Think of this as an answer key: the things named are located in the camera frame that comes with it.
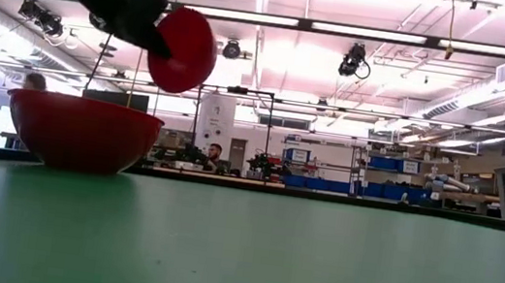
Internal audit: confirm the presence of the person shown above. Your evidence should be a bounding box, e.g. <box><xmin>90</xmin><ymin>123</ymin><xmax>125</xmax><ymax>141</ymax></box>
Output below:
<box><xmin>21</xmin><ymin>71</ymin><xmax>50</xmax><ymax>94</ymax></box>
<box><xmin>204</xmin><ymin>141</ymin><xmax>228</xmax><ymax>174</ymax></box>

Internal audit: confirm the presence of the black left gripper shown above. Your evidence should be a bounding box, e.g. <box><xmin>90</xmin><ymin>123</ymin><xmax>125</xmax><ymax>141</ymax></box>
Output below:
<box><xmin>83</xmin><ymin>0</ymin><xmax>180</xmax><ymax>60</ymax></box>

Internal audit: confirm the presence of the black background monitor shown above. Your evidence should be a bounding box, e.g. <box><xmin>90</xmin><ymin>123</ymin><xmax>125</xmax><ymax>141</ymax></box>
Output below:
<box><xmin>80</xmin><ymin>86</ymin><xmax>151</xmax><ymax>114</ymax></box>

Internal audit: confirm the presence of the black metal stand frame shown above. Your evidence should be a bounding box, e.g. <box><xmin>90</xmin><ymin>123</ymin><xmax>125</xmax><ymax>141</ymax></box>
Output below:
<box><xmin>189</xmin><ymin>81</ymin><xmax>277</xmax><ymax>158</ymax></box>

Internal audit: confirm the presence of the large red bowl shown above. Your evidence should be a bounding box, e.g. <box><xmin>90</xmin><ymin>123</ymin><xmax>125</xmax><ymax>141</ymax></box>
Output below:
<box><xmin>0</xmin><ymin>85</ymin><xmax>168</xmax><ymax>183</ymax></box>

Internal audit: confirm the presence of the yellow hanging cable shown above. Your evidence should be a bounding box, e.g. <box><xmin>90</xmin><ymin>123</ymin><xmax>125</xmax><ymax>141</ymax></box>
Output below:
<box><xmin>441</xmin><ymin>0</ymin><xmax>462</xmax><ymax>62</ymax></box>

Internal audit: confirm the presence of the black ceiling spotlight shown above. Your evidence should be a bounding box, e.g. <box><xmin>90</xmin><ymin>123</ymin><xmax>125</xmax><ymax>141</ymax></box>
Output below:
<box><xmin>336</xmin><ymin>40</ymin><xmax>376</xmax><ymax>81</ymax></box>
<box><xmin>220</xmin><ymin>37</ymin><xmax>244</xmax><ymax>62</ymax></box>
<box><xmin>15</xmin><ymin>0</ymin><xmax>68</xmax><ymax>41</ymax></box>

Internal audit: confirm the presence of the green table mat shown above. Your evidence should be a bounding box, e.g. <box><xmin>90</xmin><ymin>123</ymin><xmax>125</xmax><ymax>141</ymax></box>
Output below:
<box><xmin>0</xmin><ymin>154</ymin><xmax>505</xmax><ymax>283</ymax></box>

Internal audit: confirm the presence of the blue storage bin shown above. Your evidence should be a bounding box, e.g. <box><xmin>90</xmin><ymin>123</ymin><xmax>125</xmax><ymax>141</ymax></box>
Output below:
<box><xmin>365</xmin><ymin>154</ymin><xmax>423</xmax><ymax>176</ymax></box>
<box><xmin>380</xmin><ymin>182</ymin><xmax>434</xmax><ymax>207</ymax></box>
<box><xmin>281</xmin><ymin>173</ymin><xmax>352</xmax><ymax>197</ymax></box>

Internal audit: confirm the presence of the small pink bowl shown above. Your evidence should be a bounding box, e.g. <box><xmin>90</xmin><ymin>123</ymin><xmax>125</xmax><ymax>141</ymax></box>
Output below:
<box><xmin>142</xmin><ymin>3</ymin><xmax>225</xmax><ymax>100</ymax></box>

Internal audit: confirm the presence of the white pillar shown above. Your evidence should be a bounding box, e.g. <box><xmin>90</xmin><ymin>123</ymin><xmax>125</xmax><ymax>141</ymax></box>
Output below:
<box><xmin>191</xmin><ymin>91</ymin><xmax>238</xmax><ymax>169</ymax></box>

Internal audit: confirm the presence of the black aluminium table frame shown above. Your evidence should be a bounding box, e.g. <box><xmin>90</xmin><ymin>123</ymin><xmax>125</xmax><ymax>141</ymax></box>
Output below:
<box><xmin>0</xmin><ymin>145</ymin><xmax>505</xmax><ymax>236</ymax></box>

